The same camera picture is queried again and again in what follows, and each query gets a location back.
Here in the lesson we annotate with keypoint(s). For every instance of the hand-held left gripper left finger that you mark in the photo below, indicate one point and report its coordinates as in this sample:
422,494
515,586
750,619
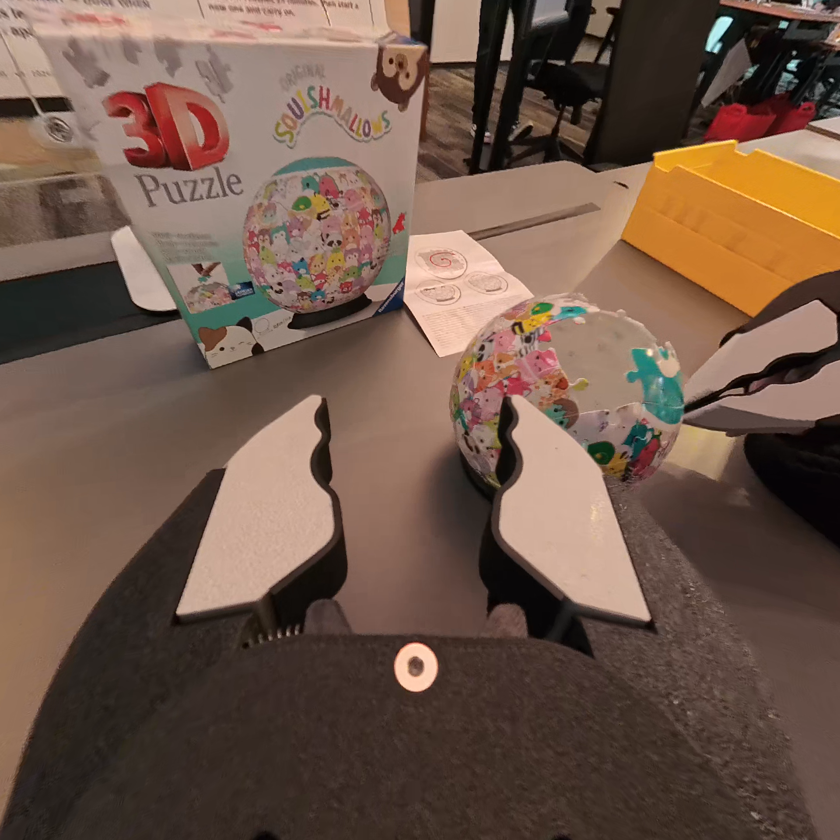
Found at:
262,512

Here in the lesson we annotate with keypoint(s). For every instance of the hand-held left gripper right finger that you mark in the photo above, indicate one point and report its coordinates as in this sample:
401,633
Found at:
558,512

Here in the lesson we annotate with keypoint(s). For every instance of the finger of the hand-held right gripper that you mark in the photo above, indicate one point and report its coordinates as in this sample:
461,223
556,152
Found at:
774,410
768,354

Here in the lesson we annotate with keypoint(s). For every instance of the yellow plastic bin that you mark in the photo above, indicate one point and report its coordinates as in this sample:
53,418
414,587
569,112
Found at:
722,216

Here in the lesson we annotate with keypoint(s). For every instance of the colourful puzzle ball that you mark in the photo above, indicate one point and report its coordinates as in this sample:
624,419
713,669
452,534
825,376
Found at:
499,367

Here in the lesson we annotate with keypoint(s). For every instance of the white puzzle packaging box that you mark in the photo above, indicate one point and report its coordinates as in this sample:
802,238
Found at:
197,216

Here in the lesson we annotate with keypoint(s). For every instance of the black wrist rest pad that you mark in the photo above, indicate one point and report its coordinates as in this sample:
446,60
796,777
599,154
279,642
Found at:
800,485

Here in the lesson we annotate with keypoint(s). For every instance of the red storage bin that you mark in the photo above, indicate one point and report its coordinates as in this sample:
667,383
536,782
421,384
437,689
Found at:
794,115
738,121

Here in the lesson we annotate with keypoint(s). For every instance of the white instruction leaflet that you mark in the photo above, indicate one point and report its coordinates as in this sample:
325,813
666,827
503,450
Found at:
459,308

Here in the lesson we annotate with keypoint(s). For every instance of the white paper sheet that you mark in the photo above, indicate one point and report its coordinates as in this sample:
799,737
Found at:
725,72

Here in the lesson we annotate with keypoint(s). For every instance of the white stand base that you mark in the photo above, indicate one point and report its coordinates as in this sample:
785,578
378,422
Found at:
141,275

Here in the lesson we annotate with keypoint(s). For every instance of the wooden background desk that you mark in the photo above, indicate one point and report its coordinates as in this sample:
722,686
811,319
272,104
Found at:
787,10

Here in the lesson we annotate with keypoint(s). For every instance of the wooden poster easel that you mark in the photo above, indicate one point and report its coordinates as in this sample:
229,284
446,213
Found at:
397,13

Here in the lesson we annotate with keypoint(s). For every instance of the white instruction poster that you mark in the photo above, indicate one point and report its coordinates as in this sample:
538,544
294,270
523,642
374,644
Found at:
26,39

